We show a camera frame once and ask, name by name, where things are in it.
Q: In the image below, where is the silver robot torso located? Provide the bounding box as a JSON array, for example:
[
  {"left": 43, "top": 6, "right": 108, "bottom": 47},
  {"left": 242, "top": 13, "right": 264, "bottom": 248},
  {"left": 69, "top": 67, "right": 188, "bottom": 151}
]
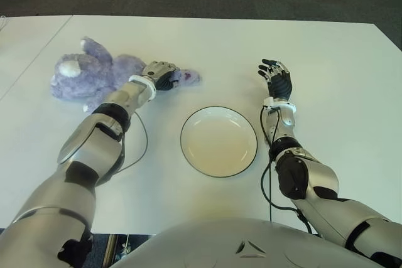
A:
[{"left": 109, "top": 217, "right": 390, "bottom": 268}]

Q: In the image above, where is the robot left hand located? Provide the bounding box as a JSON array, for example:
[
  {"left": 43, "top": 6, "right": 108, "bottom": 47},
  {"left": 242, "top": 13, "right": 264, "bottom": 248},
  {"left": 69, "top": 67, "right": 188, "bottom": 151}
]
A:
[{"left": 141, "top": 60, "right": 180, "bottom": 91}]

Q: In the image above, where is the white plate with black rim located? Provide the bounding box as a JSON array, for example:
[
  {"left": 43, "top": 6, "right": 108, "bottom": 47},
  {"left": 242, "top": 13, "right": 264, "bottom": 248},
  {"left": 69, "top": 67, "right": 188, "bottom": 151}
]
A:
[{"left": 180, "top": 105, "right": 258, "bottom": 178}]

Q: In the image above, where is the purple plush bunny doll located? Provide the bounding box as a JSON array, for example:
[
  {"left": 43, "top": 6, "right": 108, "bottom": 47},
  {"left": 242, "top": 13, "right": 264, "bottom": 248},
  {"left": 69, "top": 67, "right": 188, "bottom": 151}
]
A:
[{"left": 50, "top": 36, "right": 202, "bottom": 114}]

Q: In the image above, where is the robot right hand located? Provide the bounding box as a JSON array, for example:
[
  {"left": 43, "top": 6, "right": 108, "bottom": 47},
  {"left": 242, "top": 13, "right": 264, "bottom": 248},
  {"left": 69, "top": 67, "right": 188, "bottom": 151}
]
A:
[{"left": 258, "top": 58, "right": 294, "bottom": 101}]

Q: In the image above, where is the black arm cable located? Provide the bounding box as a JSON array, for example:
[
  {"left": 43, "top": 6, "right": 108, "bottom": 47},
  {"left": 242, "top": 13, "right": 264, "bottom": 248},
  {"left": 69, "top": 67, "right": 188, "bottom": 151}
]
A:
[
  {"left": 259, "top": 106, "right": 321, "bottom": 237},
  {"left": 117, "top": 110, "right": 149, "bottom": 174}
]

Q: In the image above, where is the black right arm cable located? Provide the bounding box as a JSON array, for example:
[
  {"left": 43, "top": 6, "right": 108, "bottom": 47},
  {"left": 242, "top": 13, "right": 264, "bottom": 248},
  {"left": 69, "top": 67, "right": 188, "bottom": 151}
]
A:
[{"left": 259, "top": 106, "right": 321, "bottom": 237}]

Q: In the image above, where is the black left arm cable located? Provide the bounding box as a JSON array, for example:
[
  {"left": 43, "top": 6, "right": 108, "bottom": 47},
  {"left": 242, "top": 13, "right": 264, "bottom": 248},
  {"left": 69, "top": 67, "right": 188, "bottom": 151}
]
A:
[{"left": 117, "top": 110, "right": 149, "bottom": 174}]

